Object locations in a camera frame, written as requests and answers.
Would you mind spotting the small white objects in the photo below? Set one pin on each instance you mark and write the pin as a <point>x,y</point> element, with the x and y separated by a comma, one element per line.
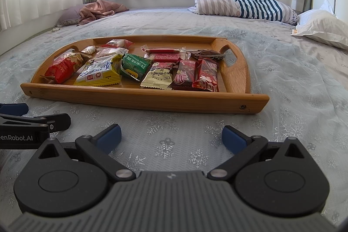
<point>55,29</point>

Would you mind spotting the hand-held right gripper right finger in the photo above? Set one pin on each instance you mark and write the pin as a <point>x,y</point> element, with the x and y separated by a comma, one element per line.
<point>232,138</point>

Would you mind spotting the red gold patterned snack packet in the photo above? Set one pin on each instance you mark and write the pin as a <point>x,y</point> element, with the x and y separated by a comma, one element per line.
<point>62,67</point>

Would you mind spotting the yellow white biscuit packet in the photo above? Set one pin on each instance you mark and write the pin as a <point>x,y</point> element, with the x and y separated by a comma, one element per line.
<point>95,71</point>

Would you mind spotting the wooden tray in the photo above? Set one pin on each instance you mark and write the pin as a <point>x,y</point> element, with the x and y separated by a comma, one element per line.
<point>136,103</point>

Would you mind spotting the blue white striped pillow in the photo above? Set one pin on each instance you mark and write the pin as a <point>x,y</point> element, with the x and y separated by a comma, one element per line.
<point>217,2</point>

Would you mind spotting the red print cracker packet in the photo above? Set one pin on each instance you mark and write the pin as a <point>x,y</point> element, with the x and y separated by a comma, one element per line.
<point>161,51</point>
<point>165,58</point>

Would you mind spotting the bright red chocolate packet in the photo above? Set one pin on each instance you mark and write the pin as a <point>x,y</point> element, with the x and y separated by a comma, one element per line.
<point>206,75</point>

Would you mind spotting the pink blanket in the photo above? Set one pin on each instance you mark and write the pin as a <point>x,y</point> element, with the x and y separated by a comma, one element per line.
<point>100,9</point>

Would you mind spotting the dark red chocolate bar packet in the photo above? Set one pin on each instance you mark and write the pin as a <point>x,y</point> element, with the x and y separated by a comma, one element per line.
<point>185,74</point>

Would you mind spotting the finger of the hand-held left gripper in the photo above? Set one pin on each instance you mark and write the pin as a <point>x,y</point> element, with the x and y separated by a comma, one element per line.
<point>59,122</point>
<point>13,109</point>

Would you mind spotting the green snack packet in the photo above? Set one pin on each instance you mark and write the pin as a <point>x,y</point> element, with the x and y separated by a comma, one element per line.
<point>134,66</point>

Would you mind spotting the lavender pillow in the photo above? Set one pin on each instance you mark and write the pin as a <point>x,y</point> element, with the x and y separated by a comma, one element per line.
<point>69,16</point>

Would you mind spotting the dark brown snack packet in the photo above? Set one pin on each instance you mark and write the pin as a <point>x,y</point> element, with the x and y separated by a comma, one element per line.
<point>206,54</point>

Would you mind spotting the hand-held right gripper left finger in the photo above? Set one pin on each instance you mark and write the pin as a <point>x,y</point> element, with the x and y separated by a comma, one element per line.
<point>110,138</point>

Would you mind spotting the gold candy packet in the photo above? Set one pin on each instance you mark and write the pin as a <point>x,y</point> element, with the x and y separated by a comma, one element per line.
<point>157,78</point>

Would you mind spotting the small white candy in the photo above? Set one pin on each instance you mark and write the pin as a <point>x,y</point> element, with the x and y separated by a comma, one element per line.
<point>88,50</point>

